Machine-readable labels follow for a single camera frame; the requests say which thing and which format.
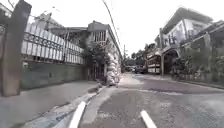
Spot tree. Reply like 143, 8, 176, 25
79, 41, 112, 81

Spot vehicle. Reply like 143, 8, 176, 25
132, 66, 148, 75

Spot trees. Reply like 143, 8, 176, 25
129, 43, 157, 68

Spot grey building with windows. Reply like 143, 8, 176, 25
49, 20, 124, 87

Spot grey asphalt road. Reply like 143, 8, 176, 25
58, 72, 224, 128

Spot pole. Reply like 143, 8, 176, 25
158, 27, 166, 76

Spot robot's own part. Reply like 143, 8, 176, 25
67, 100, 88, 128
139, 109, 158, 128

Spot white building with arch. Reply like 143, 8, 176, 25
145, 6, 215, 76

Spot concrete pavement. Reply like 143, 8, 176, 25
0, 79, 108, 128
143, 72, 224, 91

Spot building behind plants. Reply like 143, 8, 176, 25
171, 19, 224, 84

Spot dark concrete pillar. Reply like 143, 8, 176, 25
0, 0, 33, 98

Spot overhead wires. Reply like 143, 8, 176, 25
101, 0, 127, 52

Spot wall with white fence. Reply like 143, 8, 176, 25
19, 21, 88, 91

